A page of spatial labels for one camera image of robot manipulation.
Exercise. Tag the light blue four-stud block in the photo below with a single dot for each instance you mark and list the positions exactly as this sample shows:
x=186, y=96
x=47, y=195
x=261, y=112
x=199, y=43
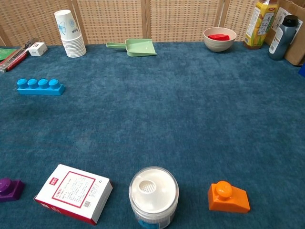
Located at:
x=40, y=90

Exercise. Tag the dark grey bottle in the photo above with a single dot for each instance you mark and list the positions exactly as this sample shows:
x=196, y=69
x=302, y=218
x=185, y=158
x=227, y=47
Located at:
x=281, y=40

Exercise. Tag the small purple two-stud block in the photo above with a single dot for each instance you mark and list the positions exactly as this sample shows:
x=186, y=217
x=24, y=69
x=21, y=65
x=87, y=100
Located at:
x=10, y=190

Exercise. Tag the orange one-stud block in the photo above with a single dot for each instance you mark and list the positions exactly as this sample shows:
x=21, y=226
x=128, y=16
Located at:
x=228, y=200

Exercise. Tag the beige bowl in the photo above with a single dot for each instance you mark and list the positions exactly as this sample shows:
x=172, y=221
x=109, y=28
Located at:
x=219, y=45

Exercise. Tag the open cardboard box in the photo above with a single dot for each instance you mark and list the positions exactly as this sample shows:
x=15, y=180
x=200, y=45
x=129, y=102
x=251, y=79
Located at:
x=299, y=47

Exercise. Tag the red block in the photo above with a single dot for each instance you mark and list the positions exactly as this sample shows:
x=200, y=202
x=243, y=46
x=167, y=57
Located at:
x=218, y=37

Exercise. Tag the small white box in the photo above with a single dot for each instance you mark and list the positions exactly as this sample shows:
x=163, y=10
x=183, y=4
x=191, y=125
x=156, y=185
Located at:
x=37, y=49

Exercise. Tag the white box with red frame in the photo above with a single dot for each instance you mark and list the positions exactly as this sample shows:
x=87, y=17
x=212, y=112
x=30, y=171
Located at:
x=74, y=193

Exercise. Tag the red utility knife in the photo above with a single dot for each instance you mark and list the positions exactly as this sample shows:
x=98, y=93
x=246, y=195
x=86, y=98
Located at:
x=13, y=62

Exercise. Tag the blue table cloth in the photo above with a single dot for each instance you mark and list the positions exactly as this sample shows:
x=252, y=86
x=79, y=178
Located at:
x=155, y=119

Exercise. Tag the light green dustpan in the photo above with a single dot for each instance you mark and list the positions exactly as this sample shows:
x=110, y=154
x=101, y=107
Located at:
x=140, y=47

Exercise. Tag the green sachet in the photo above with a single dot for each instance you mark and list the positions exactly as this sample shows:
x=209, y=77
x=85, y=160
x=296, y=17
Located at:
x=6, y=53

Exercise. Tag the yellow tea drink bottle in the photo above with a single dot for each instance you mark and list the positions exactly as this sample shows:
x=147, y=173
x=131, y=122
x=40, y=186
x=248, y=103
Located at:
x=258, y=26

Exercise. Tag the bamboo folding screen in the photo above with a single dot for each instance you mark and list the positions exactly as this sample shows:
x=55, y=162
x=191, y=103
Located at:
x=114, y=21

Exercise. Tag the white round lidded jar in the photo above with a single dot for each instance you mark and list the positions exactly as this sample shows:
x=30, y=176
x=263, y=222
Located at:
x=153, y=193

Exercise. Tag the white paper cups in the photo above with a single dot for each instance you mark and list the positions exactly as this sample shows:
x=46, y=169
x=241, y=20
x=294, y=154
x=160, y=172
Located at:
x=71, y=40

